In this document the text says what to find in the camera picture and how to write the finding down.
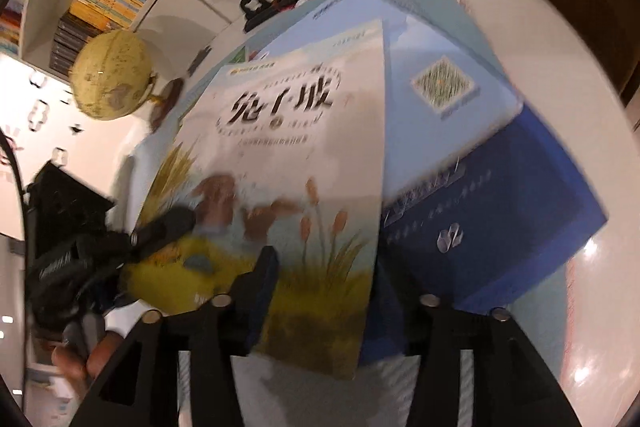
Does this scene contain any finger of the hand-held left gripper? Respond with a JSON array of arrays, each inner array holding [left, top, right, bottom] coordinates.
[[127, 206, 198, 258]]

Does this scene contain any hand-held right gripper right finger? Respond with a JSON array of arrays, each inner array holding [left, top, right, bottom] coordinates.
[[400, 293, 583, 427]]

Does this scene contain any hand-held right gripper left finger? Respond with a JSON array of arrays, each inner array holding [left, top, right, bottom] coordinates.
[[70, 246, 281, 427]]

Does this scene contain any royal blue book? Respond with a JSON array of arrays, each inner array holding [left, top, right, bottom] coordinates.
[[357, 102, 610, 365]]

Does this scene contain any white rabbit picture book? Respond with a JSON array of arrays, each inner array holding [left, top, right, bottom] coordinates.
[[120, 19, 386, 380]]

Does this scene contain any row of black books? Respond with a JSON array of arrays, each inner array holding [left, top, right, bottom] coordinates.
[[49, 14, 93, 75]]

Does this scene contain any person's left hand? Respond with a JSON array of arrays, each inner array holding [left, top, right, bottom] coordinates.
[[50, 332, 127, 403]]

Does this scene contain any yellow globe on wooden base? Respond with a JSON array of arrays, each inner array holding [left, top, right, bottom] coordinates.
[[69, 29, 188, 128]]

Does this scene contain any black bird cabinet sticker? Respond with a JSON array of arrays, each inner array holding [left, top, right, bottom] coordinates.
[[186, 47, 213, 75]]

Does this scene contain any light blue book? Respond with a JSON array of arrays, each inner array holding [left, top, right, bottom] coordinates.
[[245, 0, 523, 208]]

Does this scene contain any thick black cable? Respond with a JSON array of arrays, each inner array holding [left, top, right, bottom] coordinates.
[[0, 129, 33, 398]]

